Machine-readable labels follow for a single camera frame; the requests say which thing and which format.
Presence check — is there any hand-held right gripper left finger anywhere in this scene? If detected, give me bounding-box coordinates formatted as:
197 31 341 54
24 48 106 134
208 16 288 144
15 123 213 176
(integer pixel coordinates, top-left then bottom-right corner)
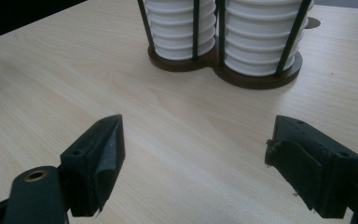
60 114 127 218

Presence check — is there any tall stack of white cups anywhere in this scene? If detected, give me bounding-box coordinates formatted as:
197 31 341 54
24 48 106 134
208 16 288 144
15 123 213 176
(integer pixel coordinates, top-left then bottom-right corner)
224 0 315 77

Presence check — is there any black wire cup holder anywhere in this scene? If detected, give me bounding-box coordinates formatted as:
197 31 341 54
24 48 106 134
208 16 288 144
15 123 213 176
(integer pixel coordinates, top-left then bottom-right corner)
136 0 313 91

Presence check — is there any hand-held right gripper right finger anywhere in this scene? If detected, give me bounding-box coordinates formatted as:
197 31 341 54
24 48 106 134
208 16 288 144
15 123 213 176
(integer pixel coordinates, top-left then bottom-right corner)
264 114 358 219

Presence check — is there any short stack of white cups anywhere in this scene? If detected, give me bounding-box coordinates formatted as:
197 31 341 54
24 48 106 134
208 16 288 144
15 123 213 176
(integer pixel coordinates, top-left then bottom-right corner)
143 0 217 61

